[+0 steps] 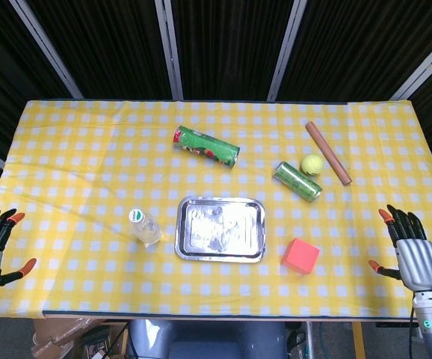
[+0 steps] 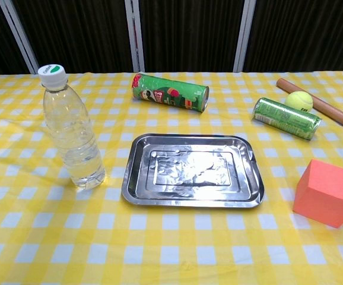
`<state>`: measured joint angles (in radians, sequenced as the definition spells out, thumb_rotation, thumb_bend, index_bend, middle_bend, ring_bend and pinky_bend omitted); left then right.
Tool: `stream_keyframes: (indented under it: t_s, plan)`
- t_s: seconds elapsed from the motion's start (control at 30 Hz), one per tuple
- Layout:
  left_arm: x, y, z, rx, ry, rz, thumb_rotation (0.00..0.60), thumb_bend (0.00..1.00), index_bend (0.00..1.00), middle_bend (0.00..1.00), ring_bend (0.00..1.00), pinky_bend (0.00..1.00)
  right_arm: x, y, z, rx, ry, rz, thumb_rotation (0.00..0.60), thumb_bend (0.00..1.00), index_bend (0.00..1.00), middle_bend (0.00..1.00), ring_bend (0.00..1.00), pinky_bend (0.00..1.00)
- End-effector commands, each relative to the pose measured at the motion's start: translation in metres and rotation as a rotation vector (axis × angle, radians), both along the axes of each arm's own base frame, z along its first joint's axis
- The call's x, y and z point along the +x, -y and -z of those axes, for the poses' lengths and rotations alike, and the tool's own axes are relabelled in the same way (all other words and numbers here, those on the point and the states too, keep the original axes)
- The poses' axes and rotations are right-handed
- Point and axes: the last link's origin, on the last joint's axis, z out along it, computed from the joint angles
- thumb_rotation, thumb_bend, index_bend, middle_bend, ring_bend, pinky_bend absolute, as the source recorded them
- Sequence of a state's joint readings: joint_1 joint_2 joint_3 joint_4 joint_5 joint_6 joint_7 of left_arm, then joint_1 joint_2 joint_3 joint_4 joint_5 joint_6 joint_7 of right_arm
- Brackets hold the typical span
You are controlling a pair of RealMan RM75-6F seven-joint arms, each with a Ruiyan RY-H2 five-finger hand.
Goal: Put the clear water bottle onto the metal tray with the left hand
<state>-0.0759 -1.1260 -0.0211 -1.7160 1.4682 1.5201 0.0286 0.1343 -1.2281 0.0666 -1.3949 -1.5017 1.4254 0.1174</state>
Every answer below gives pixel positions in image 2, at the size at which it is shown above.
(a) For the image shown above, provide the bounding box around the large green chips can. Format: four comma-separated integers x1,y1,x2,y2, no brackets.
131,72,210,114

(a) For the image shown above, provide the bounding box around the transparent water bottle white cap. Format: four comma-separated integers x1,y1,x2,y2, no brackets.
37,64,106,190

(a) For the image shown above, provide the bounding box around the yellow tennis ball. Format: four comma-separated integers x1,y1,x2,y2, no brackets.
284,91,314,113

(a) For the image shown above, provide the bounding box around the rectangular metal tray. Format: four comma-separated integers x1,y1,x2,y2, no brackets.
121,133,265,208

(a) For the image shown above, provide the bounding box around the green soda can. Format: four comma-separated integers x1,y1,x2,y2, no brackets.
252,97,323,141

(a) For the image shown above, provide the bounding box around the wooden rolling pin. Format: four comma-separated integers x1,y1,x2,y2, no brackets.
275,78,343,127

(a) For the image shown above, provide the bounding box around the orange foam cube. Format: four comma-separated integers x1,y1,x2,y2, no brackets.
293,159,343,229

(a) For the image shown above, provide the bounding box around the white partition frame post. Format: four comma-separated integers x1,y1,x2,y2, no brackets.
233,0,257,72
125,0,146,72
0,0,39,74

